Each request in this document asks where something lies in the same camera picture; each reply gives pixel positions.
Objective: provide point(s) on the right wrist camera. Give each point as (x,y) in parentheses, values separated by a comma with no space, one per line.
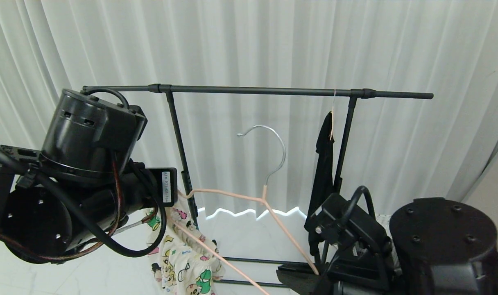
(347,229)

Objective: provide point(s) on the black garment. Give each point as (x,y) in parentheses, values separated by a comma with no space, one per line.
(324,172)

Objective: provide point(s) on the white curtain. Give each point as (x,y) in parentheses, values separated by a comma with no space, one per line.
(253,41)

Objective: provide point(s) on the white laundry basket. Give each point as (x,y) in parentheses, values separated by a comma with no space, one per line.
(382,218)

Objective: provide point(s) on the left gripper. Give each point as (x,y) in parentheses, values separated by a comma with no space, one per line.
(40,221)

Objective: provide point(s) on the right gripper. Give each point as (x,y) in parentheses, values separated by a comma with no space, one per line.
(355,278)

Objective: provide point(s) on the black clothes rack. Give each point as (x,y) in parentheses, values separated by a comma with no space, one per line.
(253,89)

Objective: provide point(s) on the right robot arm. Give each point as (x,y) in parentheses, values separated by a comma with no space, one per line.
(441,237)

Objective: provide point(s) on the cream printed garment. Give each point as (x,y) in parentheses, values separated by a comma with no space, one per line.
(183,262)

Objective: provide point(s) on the pink clothes hanger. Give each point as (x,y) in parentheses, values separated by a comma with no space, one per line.
(232,193)
(332,123)

